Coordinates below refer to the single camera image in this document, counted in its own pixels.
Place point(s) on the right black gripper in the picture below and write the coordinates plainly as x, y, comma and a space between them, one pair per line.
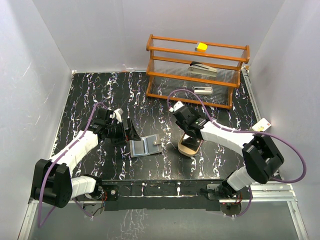
197, 115

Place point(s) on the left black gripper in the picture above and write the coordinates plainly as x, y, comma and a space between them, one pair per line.
131, 133

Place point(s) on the grey card holder wallet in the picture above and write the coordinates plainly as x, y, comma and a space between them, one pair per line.
148, 145

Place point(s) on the oval wooden tray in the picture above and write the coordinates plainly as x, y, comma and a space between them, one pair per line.
189, 146

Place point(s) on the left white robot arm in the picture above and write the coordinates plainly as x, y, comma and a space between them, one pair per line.
53, 182

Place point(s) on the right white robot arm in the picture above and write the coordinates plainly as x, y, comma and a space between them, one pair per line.
261, 156

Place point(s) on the white card box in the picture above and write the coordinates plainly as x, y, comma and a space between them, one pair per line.
261, 126

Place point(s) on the small white stapler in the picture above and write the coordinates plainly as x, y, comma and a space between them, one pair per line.
201, 90

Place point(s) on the orange wooden shelf rack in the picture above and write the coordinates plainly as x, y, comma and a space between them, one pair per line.
169, 60

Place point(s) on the grey black stapler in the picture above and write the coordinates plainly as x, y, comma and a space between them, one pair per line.
202, 69

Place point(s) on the yellow white block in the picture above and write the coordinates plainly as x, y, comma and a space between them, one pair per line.
201, 47

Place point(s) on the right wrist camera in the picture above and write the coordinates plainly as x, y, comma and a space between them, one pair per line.
178, 105

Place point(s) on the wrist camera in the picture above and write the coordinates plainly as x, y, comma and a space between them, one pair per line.
178, 105
117, 115

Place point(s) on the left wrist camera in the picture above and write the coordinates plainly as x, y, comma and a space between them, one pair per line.
117, 115

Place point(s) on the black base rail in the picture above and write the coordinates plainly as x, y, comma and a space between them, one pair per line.
163, 194

